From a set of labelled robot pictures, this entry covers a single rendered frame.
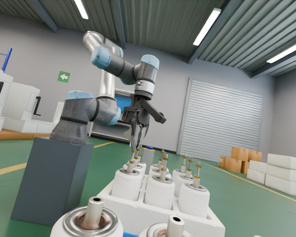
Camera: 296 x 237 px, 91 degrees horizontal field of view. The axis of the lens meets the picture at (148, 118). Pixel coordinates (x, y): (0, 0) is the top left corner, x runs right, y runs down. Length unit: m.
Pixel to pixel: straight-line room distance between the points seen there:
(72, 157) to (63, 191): 0.12
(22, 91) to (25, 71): 4.46
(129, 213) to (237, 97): 6.60
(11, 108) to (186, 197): 2.80
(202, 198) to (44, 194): 0.56
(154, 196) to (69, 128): 0.43
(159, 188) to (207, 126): 5.62
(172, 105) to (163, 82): 0.98
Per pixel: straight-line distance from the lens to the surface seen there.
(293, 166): 3.12
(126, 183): 0.52
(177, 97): 5.95
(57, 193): 0.70
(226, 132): 6.42
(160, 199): 0.53
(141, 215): 0.52
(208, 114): 6.13
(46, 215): 0.74
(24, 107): 2.89
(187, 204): 0.55
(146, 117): 0.55
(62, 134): 0.68
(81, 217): 0.27
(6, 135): 2.56
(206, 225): 0.54
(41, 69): 7.11
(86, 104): 0.70
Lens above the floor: 0.38
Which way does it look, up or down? 7 degrees up
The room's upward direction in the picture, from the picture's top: 12 degrees clockwise
